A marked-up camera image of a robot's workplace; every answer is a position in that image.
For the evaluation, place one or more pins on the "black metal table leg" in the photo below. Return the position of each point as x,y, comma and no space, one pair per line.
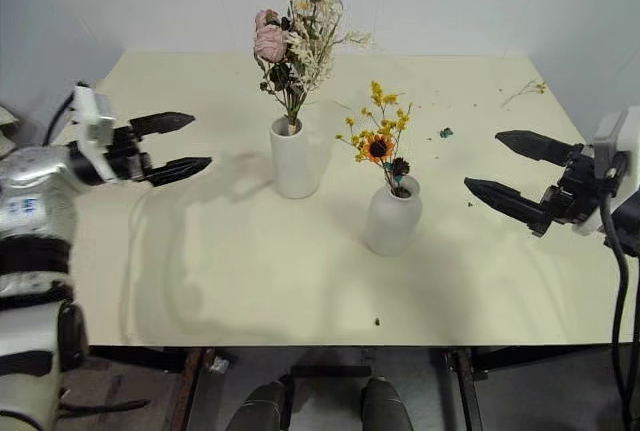
465,391

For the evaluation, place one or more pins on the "dried yellow flower sprig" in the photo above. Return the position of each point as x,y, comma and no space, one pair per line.
527,88

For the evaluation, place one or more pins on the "pink rose dried bouquet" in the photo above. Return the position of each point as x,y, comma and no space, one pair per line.
305,51

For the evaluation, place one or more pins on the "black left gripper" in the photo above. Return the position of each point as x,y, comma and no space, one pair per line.
127,151

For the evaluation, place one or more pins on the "dark rounded shape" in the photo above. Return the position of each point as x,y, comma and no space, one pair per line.
386,406

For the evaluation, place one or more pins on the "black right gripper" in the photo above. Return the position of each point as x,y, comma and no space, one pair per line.
575,186

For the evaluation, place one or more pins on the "black table frame crossbar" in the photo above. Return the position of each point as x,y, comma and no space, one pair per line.
145,357

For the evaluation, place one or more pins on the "teal flower fragment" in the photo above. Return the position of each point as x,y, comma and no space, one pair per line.
445,133

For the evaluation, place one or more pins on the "rusty metal table leg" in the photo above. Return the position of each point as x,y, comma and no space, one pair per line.
192,386

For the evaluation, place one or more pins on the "white cylinder vase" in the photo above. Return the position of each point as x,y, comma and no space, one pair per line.
297,166

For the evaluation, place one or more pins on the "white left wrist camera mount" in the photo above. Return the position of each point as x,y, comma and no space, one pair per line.
92,111

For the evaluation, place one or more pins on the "white bottle-shaped vase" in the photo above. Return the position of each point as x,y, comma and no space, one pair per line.
392,221

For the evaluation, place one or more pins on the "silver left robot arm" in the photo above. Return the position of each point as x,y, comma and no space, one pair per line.
30,186

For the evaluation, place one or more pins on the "yellow sunflower bouquet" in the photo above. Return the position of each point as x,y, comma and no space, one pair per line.
382,141

